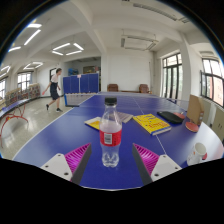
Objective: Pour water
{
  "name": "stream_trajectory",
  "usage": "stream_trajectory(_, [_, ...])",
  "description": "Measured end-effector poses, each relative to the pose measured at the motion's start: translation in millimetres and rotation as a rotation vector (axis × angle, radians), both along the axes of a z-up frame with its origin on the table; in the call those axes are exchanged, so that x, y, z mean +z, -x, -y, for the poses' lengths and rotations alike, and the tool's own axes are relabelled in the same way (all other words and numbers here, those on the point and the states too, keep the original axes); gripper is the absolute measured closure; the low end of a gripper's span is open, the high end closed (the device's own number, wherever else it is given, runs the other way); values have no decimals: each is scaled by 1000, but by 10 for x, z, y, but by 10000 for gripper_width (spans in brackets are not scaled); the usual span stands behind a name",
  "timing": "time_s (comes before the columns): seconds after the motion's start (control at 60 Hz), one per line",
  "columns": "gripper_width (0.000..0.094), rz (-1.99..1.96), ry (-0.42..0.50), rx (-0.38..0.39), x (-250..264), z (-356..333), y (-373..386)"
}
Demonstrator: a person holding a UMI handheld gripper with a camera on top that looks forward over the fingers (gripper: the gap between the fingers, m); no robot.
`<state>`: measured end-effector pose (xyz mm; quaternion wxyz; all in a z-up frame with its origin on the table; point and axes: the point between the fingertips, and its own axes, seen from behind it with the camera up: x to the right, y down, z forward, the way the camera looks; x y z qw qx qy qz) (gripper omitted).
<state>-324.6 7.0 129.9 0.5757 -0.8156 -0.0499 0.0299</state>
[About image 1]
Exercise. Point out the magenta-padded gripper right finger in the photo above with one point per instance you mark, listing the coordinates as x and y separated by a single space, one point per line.
146 158

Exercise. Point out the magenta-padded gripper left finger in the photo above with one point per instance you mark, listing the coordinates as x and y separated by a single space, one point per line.
77 158

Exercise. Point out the clear red-labelled water bottle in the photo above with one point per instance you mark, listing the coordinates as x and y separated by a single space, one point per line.
110 133

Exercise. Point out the yellow book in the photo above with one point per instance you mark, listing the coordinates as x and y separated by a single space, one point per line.
151 123

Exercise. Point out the small yellow and blue booklet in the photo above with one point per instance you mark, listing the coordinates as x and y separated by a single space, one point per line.
93 123

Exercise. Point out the grey booklet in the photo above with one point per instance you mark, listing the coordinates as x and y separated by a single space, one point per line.
126 117

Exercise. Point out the black pouch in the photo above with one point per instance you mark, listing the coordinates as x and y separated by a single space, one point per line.
170 117

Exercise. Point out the white mug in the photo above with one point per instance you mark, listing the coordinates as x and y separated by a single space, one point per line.
196 154

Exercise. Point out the flat round red coaster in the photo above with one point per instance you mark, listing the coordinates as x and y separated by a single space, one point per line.
205 156

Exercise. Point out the table tennis net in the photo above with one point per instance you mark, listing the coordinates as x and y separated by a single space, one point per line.
75 99

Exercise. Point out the brown cardboard box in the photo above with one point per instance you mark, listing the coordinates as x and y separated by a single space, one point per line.
194 109

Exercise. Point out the brown armchair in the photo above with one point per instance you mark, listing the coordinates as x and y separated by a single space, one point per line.
112 88
144 88

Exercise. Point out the person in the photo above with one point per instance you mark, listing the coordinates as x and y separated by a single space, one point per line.
54 88

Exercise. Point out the blue folding partition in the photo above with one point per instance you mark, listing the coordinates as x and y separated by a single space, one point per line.
81 84

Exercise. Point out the blue table with red legs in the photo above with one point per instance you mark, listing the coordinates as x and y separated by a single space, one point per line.
10 107

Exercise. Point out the black-framed glass door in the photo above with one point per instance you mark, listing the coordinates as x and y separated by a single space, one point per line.
172 76

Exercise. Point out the shelf unit with books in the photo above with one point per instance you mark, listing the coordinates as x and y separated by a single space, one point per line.
20 93

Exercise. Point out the black-framed window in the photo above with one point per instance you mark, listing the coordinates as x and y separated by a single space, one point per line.
213 81

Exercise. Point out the ceiling lights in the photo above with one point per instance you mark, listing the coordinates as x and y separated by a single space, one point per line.
68 48

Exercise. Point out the ceiling air conditioner unit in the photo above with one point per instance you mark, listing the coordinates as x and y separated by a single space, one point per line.
138 43

